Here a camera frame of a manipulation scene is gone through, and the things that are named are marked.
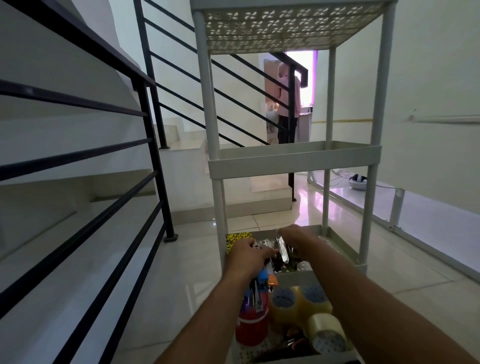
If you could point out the black metal stair railing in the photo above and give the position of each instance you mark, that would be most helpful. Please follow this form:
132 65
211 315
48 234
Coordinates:
149 75
155 168

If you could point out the white partition board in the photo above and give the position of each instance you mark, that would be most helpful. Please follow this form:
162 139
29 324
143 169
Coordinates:
431 112

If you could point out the person's left forearm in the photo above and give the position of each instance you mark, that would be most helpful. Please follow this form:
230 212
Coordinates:
210 322

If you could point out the pile of small staplers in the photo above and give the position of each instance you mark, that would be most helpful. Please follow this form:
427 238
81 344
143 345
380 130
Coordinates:
283 255

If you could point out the white wall conduit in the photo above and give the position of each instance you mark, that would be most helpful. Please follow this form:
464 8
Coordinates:
442 119

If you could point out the person's right forearm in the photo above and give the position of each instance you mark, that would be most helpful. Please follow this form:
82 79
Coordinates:
375 311

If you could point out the person's right hand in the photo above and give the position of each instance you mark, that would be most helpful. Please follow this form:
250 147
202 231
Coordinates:
302 242

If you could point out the thin beige wall strip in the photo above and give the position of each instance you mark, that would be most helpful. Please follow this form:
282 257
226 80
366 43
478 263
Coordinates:
348 120

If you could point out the red plastic bucket with lid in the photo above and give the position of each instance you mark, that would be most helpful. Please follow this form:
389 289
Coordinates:
251 330

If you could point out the yellow black patterned packets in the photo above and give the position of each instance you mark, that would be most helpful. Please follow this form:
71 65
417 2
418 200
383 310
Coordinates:
236 240

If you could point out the person's left hand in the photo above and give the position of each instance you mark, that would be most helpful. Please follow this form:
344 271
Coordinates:
245 262

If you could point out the beige plastic cart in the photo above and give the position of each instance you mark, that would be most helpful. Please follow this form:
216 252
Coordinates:
292 163

